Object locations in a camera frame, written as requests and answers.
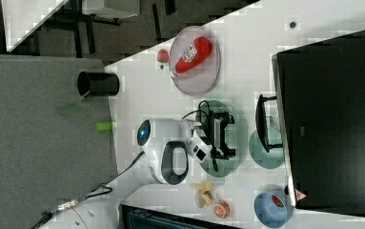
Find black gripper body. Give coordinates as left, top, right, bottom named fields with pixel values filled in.
left=210, top=111, right=236, bottom=159

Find green strainer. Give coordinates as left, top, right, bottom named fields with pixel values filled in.
left=195, top=94, right=248, bottom=184

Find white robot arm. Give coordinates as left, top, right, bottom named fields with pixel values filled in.
left=32, top=110, right=235, bottom=229

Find clear pink plate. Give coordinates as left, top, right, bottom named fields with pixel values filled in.
left=170, top=26, right=220, bottom=95

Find red ketchup bottle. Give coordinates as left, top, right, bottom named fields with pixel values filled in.
left=172, top=36, right=213, bottom=76

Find toy banana peel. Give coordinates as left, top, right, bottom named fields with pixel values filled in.
left=190, top=180, right=214, bottom=208

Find toy strawberry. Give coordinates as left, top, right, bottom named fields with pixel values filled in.
left=156, top=49, right=169, bottom=63

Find toy orange slice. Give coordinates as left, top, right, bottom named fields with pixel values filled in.
left=213, top=199, right=230, bottom=219

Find strawberry in blue bowl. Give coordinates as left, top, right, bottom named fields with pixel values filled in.
left=272, top=195, right=284, bottom=208

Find blue bowl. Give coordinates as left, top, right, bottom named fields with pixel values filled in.
left=253, top=191, right=294, bottom=229

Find black toaster oven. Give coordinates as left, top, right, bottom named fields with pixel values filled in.
left=255, top=30, right=365, bottom=217

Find green marker on edge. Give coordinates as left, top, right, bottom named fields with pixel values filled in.
left=95, top=122, right=117, bottom=132

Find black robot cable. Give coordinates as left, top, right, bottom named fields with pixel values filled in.
left=30, top=100, right=220, bottom=229

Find black cylinder post upper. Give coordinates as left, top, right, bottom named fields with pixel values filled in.
left=77, top=72, right=120, bottom=96

